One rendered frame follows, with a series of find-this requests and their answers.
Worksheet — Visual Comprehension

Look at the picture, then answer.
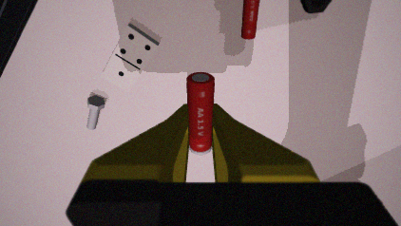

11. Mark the dark grey open-top bin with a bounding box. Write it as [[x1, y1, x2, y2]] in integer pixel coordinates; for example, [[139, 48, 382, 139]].
[[0, 0, 38, 78]]

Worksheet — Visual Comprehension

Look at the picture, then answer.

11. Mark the black hex nut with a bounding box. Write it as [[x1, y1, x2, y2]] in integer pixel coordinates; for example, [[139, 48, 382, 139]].
[[300, 0, 332, 13]]

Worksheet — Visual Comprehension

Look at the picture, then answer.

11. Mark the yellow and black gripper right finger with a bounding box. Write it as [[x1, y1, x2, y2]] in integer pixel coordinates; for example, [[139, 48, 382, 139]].
[[212, 104, 320, 182]]

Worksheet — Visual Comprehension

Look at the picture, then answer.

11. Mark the grey hex bolt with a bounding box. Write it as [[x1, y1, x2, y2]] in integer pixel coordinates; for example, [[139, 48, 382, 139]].
[[87, 95, 105, 130]]

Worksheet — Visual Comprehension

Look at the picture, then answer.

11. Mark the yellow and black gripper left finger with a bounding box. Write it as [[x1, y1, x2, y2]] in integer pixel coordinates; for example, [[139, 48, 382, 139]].
[[79, 104, 189, 185]]

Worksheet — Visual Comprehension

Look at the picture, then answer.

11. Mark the white domino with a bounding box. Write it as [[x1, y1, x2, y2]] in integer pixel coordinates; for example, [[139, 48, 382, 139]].
[[101, 23, 159, 92]]

